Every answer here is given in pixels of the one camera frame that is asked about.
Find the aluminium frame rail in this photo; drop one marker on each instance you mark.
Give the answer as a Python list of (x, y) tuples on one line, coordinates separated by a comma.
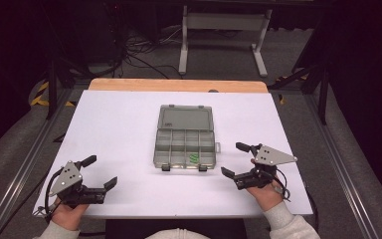
[(22, 169), (343, 169)]

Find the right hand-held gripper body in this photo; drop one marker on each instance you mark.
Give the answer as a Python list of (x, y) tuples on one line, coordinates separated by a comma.
[(270, 156)]

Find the small green object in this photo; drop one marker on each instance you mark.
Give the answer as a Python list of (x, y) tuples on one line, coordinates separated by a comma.
[(193, 158)]

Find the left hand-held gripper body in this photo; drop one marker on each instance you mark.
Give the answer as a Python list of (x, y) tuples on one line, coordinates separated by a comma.
[(67, 177)]

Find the black stand leg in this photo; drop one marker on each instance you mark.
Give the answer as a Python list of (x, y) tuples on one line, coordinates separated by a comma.
[(322, 106), (51, 99)]

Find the person's left hand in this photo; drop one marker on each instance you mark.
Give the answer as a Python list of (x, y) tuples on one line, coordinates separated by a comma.
[(68, 217)]

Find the white metal stand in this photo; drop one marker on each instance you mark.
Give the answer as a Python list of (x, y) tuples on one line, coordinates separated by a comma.
[(225, 21)]

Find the grey transparent compartment box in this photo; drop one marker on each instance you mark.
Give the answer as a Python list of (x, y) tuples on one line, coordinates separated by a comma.
[(184, 119)]

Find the yellow black hazard tape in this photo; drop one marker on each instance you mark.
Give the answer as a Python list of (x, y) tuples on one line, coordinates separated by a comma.
[(39, 98), (281, 99)]

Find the person's right hand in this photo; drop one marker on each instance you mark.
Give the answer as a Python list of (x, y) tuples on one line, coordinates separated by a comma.
[(267, 197)]

